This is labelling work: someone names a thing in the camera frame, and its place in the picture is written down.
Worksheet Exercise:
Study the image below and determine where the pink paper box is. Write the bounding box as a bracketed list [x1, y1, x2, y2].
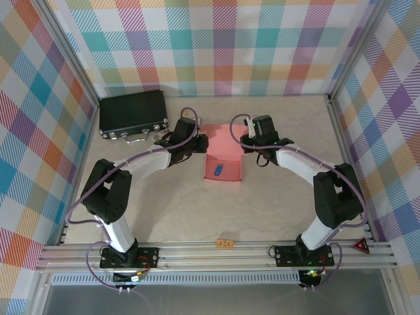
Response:
[199, 123, 253, 184]

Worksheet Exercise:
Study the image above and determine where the black briefcase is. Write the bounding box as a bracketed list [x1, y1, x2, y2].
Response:
[98, 89, 170, 144]

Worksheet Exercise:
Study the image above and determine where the red triangular button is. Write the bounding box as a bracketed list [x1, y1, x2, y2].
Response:
[352, 236, 371, 254]

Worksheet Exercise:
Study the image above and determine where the small black electronics board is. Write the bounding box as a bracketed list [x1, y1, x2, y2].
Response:
[299, 268, 326, 286]
[113, 271, 146, 285]

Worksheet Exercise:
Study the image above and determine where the grey metal panel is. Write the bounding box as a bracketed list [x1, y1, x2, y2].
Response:
[32, 283, 404, 315]

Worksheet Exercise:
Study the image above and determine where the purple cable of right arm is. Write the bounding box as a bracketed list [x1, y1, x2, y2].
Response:
[229, 113, 368, 290]

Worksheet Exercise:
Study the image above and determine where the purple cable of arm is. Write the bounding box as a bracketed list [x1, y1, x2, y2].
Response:
[229, 113, 368, 290]
[66, 106, 201, 291]

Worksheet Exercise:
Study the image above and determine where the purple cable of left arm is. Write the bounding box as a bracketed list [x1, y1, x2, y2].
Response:
[66, 106, 201, 291]

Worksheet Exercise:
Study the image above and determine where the aluminium side rail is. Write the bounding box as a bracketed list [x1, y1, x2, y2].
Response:
[57, 98, 99, 245]
[326, 94, 377, 243]

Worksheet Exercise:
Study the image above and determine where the black base plate of right arm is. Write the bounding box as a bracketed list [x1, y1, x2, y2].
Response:
[274, 244, 335, 267]

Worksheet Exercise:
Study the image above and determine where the aluminium frame rail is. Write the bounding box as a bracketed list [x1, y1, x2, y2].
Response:
[35, 241, 398, 272]

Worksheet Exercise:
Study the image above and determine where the black base plate of left arm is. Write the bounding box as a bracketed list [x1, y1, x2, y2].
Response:
[99, 246, 161, 270]

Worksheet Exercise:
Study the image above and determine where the aluminium frame post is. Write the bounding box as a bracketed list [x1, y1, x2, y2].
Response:
[32, 0, 101, 109]
[326, 0, 390, 101]

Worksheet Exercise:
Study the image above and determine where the grey slotted cable duct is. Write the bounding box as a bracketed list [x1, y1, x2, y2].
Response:
[51, 271, 301, 286]

